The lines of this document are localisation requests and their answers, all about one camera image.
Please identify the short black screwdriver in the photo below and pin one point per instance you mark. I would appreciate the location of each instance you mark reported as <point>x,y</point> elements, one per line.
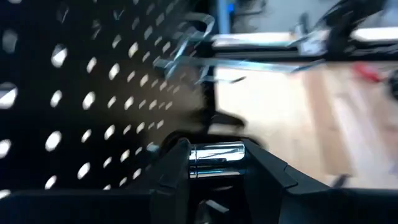
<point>238,80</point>

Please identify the chrome socket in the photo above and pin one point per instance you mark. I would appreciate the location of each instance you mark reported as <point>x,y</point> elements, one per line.
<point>217,158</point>

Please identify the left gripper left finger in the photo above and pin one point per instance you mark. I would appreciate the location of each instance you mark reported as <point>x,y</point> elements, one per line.
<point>174,186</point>

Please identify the silver double prong hook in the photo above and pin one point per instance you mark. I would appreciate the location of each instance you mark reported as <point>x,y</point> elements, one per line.
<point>209,19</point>

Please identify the black metal pegboard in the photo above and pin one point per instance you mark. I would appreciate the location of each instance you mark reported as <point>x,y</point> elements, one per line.
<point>31,93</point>

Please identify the black C-clamp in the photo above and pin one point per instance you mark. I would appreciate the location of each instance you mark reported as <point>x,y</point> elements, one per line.
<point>394,85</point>

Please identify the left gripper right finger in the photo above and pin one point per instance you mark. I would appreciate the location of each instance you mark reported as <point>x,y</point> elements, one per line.
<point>264,186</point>

